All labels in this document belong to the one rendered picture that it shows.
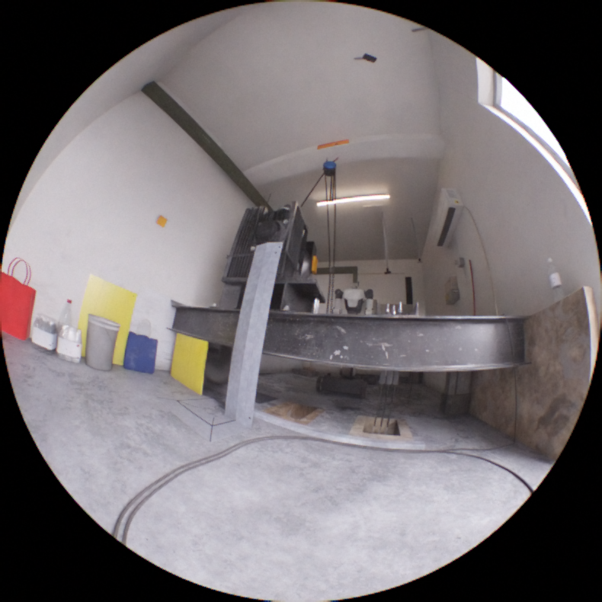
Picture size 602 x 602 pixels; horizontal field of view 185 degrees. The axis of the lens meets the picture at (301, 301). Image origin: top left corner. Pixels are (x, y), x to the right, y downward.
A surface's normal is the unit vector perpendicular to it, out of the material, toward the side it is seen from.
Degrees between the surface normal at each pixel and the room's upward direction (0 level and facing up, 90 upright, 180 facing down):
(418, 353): 90
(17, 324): 92
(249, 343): 90
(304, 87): 180
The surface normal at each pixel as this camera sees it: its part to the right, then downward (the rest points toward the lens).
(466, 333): -0.40, -0.30
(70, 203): 0.90, 0.01
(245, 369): -0.19, -0.29
